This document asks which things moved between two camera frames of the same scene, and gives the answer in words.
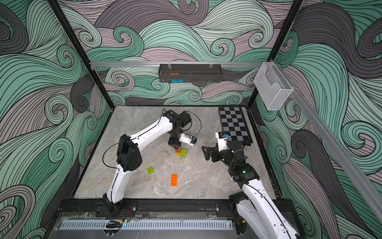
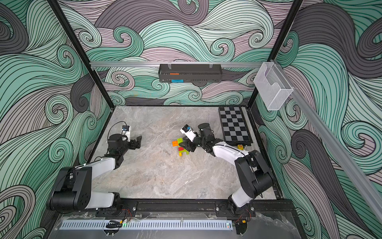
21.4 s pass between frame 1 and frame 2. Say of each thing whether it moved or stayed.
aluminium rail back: stayed
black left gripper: moved
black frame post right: stayed
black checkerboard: stayed
